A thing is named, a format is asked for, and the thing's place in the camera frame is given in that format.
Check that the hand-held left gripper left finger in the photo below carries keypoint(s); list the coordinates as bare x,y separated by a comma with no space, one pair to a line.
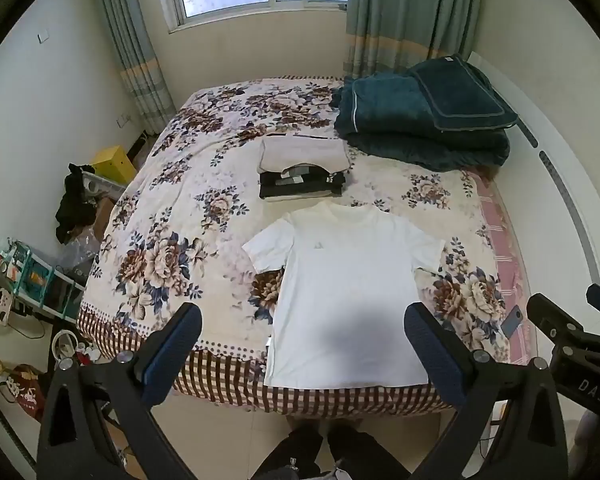
175,350

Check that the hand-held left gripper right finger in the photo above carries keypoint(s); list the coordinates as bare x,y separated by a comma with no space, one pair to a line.
430,345

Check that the white t-shirt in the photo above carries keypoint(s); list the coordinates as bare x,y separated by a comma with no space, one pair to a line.
345,285

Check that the person's right forearm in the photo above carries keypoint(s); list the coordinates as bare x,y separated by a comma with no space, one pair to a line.
597,447

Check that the stack of folded clothes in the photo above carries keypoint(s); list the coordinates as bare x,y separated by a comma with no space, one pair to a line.
305,150

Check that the blue-grey smartphone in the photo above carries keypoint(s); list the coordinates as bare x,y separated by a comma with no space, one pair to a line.
510,321

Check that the pink striped bed sheet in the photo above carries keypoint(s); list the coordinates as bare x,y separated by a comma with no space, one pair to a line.
500,230

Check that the person's right leg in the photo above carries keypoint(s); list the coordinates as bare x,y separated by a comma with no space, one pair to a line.
365,455

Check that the person's leg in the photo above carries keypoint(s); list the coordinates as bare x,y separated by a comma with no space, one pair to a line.
290,452
365,455

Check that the clear plastic bag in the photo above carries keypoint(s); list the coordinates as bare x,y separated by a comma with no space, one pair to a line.
77,260

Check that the floral fleece blanket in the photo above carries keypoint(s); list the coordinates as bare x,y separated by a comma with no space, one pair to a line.
190,200

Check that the red patterned bag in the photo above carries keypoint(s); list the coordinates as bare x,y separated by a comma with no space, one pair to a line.
27,392

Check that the person's left leg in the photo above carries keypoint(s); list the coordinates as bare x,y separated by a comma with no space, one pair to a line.
290,452

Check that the teal shelf cart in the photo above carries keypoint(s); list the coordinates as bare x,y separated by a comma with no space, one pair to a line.
35,275

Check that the black hanging cloth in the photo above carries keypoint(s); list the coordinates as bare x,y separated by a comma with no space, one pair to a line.
75,205

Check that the white headboard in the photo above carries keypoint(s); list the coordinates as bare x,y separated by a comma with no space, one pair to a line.
555,125

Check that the yellow box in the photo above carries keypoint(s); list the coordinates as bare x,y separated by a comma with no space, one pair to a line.
112,162

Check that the black folded garment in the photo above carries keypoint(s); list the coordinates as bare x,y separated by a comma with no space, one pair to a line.
300,185

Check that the teal folded duvet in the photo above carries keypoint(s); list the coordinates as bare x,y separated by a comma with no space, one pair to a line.
400,130

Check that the teal pillow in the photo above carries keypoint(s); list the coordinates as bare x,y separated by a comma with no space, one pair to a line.
460,95

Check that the teal striped curtain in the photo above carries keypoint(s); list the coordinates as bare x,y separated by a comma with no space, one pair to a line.
135,50
410,15

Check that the white wall outlet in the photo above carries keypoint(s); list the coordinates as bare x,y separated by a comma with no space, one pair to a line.
124,121

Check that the white wall switch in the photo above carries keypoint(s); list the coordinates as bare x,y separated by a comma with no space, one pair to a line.
43,37

